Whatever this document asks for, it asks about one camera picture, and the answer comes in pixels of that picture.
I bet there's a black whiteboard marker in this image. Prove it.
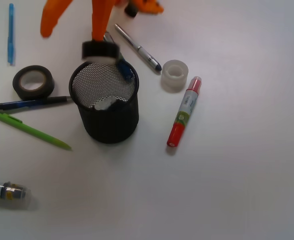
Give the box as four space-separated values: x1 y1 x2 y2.
0 181 31 208

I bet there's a clear tape roll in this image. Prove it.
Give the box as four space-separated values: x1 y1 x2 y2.
160 59 189 93

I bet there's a blue cap whiteboard marker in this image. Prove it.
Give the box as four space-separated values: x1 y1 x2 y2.
103 31 135 82

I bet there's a light blue pen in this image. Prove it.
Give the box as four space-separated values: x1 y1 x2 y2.
7 3 15 66

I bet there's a black mesh pen holder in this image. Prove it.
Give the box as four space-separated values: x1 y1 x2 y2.
69 61 139 144

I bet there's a black blue mechanical pencil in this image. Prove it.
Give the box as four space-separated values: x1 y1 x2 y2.
0 96 72 111

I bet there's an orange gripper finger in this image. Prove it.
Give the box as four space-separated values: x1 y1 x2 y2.
40 0 70 38

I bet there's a silver white pen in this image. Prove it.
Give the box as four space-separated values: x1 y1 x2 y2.
114 23 162 73

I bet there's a red whiteboard marker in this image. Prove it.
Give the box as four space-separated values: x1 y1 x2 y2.
167 76 202 148

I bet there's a green mechanical pencil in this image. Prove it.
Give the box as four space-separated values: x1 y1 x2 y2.
0 113 72 150

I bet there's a large black tape roll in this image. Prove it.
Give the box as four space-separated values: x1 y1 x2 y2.
12 65 55 101

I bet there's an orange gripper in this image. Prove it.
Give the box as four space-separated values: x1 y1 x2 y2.
91 0 164 42

